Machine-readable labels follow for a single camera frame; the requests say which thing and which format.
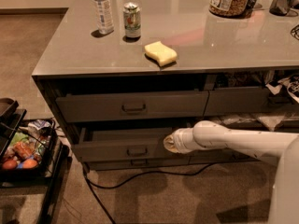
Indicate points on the clear plastic water bottle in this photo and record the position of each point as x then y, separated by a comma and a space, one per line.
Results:
104, 18

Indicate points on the black snack basket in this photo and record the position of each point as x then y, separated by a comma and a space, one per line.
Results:
26, 150

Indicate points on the black wire object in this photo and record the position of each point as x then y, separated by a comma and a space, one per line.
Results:
295, 32

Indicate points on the black white crumpled bag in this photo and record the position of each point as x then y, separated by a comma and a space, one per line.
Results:
290, 84

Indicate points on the black shelf cart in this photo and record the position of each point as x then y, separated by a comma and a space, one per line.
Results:
33, 200

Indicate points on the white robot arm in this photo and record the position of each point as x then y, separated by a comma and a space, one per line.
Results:
280, 149

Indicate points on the green white soda can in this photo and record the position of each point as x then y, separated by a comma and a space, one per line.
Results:
132, 20

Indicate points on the white snack packets in drawer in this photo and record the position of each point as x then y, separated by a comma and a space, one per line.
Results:
270, 120

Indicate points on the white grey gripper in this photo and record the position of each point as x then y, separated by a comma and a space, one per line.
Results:
179, 141

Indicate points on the dark tray on cart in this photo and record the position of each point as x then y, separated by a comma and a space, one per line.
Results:
7, 108

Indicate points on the yellow sponge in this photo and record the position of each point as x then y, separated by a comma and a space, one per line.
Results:
160, 53

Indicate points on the grey drawer counter cabinet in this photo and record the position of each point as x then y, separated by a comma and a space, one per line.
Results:
213, 53

